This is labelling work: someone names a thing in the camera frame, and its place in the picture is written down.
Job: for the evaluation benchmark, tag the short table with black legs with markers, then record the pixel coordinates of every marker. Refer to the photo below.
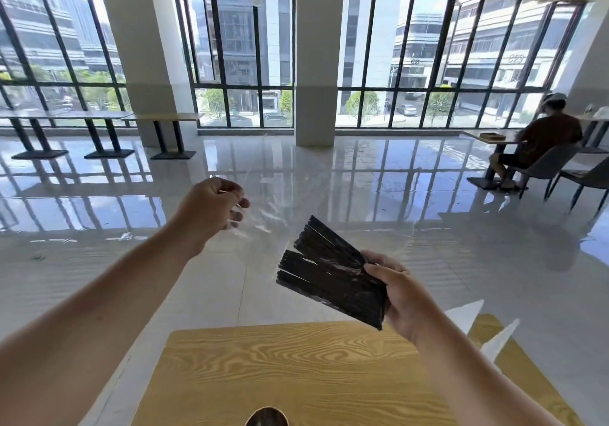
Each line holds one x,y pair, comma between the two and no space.
166,116

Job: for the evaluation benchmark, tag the bundle of black straws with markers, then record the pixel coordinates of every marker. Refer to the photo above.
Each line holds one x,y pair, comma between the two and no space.
328,273

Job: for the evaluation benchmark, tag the steel cylindrical holder cup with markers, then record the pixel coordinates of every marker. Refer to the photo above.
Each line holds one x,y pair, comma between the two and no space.
266,418

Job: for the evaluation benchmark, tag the wooden table with black base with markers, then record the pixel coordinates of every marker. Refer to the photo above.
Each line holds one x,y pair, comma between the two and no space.
495,136

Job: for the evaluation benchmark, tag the person's left hand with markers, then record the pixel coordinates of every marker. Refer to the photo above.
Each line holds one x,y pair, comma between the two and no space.
209,207

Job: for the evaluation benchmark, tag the grey chair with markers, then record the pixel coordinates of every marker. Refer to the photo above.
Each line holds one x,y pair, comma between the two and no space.
552,164
590,176

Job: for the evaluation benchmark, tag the person's right forearm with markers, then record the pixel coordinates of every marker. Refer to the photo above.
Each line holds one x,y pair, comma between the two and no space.
466,378

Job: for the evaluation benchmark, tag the flat wooden box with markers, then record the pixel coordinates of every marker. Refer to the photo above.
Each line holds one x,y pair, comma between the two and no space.
492,135

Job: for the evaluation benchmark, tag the long table with black legs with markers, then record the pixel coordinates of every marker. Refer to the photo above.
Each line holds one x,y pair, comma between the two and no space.
57,114

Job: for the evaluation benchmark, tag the flat clear plastic scrap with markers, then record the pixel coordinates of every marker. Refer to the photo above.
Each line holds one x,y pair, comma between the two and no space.
125,236

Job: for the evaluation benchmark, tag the narrow white plastic sign holder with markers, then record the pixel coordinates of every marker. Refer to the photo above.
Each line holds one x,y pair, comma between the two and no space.
499,342

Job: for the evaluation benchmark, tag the person's left forearm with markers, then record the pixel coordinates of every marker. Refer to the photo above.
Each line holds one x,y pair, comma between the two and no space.
71,340

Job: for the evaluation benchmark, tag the black-framed glass window wall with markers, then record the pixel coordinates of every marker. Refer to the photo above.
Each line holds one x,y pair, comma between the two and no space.
428,36
62,26
238,36

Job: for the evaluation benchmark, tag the person's right hand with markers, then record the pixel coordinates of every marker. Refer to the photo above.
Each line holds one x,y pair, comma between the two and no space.
409,302

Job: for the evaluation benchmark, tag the wide white plastic sign holder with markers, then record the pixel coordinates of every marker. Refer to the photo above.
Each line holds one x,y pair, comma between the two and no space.
468,314

